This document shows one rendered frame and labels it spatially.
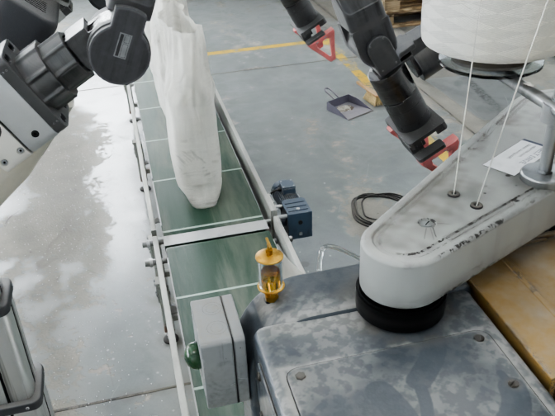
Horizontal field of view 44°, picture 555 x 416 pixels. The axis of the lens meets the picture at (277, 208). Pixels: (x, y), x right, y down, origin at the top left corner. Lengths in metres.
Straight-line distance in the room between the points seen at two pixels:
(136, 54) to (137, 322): 2.03
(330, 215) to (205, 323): 2.70
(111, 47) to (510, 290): 0.55
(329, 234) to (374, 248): 2.60
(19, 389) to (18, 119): 0.80
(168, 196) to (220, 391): 2.18
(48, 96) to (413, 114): 0.52
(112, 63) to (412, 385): 0.54
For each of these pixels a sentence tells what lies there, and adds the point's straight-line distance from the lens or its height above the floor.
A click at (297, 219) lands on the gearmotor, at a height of 0.36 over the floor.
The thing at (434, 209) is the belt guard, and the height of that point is 1.42.
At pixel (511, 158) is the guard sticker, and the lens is 0.83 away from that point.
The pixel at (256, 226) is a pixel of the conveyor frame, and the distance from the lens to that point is 2.62.
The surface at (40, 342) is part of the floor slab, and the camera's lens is 2.86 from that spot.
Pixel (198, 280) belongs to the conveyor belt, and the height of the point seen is 0.38.
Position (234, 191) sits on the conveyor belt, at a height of 0.38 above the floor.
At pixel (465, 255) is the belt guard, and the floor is 1.40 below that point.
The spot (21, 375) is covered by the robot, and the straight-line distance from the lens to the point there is 1.57.
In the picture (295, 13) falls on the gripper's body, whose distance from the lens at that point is 1.59.
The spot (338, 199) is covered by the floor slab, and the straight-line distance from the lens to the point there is 3.52.
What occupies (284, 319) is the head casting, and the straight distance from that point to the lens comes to 0.70.
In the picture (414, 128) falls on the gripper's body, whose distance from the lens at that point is 1.07.
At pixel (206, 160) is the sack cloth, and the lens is 2.69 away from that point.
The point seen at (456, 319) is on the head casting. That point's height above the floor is 1.34.
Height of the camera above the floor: 1.78
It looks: 31 degrees down
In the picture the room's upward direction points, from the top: 3 degrees counter-clockwise
